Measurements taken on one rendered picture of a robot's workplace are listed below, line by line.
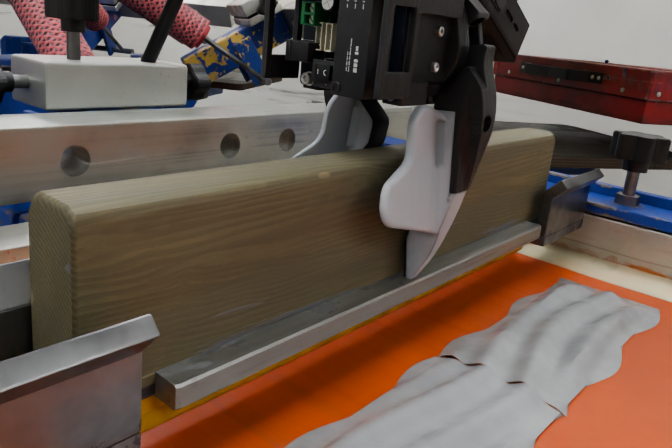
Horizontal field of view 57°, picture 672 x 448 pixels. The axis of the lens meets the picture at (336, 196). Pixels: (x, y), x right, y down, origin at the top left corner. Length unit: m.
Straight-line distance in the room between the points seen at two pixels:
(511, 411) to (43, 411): 0.20
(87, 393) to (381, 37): 0.16
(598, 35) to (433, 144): 2.10
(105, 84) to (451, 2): 0.31
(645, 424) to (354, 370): 0.14
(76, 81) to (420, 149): 0.29
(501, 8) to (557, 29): 2.09
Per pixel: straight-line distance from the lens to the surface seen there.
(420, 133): 0.30
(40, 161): 0.44
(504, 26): 0.36
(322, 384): 0.31
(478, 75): 0.30
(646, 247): 0.55
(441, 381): 0.32
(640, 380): 0.38
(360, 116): 0.34
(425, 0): 0.27
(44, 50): 0.73
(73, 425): 0.21
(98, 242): 0.20
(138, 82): 0.53
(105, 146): 0.46
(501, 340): 0.36
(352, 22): 0.26
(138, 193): 0.22
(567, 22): 2.43
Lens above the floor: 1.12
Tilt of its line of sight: 15 degrees down
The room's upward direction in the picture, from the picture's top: 6 degrees clockwise
